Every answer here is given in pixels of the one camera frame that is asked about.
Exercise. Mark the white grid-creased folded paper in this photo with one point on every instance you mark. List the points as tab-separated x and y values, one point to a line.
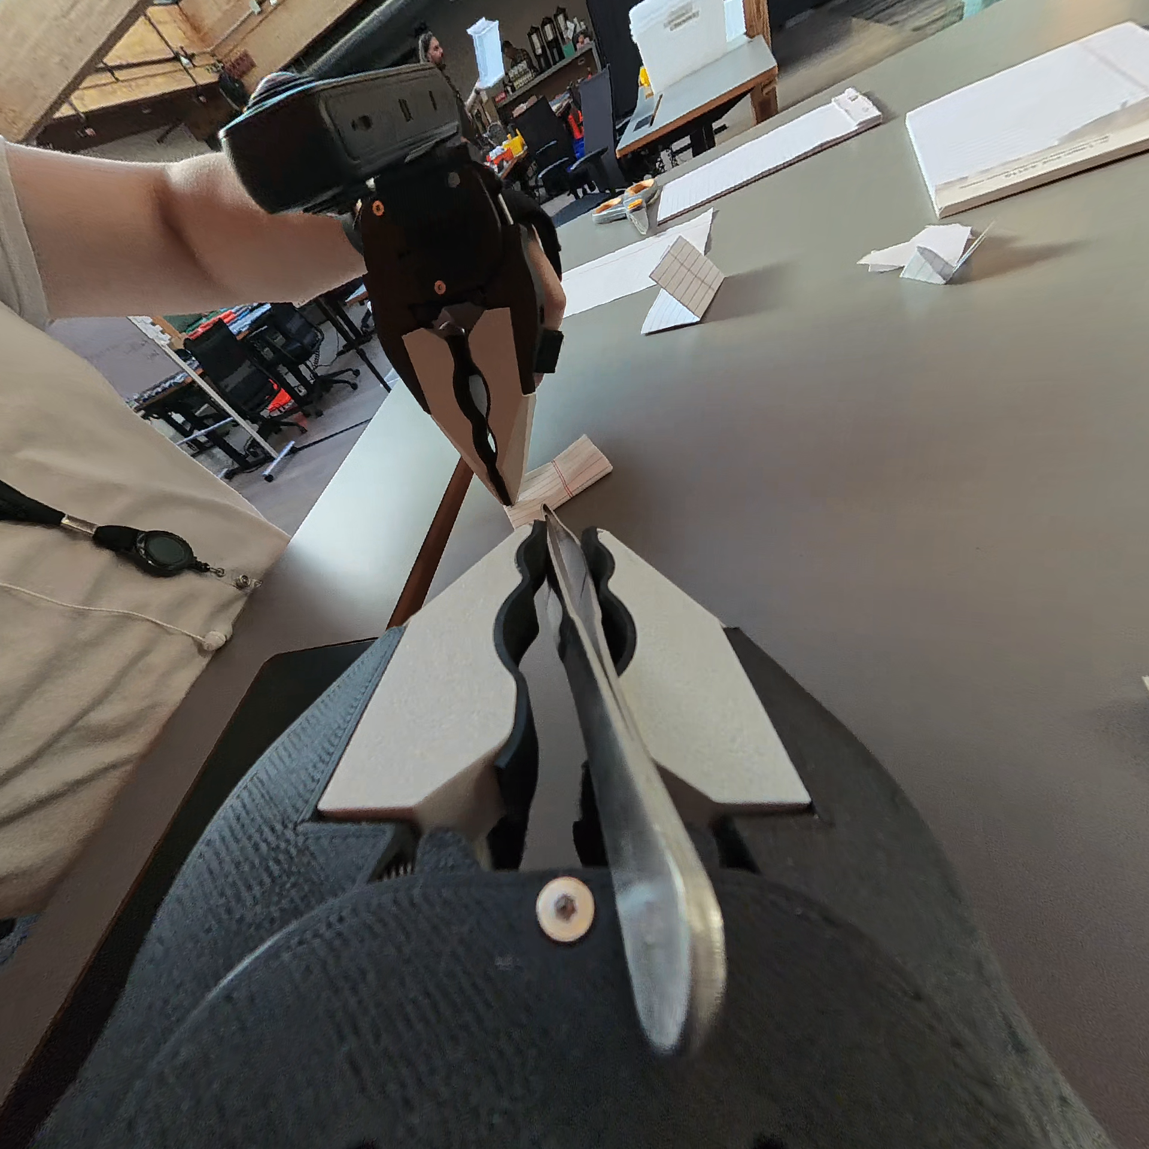
686	270

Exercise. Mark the long lined legal pad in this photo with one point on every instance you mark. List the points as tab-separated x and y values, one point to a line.
763	162

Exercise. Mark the small folded lined paper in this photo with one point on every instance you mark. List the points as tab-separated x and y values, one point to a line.
942	260

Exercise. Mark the grey table with black legs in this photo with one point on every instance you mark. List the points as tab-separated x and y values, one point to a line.
708	89

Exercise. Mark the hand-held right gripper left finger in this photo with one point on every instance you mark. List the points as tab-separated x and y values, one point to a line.
421	718

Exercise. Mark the white paper sheet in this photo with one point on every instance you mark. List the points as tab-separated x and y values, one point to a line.
610	274

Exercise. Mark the person's left hand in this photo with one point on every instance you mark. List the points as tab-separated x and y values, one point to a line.
548	301

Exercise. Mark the black office chair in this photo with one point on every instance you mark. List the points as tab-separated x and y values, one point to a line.
543	134
596	116
232	368

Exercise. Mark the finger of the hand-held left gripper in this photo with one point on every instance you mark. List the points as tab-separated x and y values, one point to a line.
511	396
435	376

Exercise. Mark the lined notepad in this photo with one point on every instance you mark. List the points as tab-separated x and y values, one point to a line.
1013	116

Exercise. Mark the lined paper sheet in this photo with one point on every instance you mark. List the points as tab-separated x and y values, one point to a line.
565	471

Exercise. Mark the person's left forearm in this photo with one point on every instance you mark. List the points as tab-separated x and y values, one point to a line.
179	242

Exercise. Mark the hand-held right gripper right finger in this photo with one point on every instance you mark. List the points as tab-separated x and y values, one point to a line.
718	718

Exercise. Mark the black badge reel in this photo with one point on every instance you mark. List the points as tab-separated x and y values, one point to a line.
161	551

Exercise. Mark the crumpled white paper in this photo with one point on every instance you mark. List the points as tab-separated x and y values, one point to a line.
883	256

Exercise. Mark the beige shirt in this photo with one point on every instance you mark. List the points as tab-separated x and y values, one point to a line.
108	449

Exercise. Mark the metal tweezers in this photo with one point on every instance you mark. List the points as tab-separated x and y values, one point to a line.
669	943

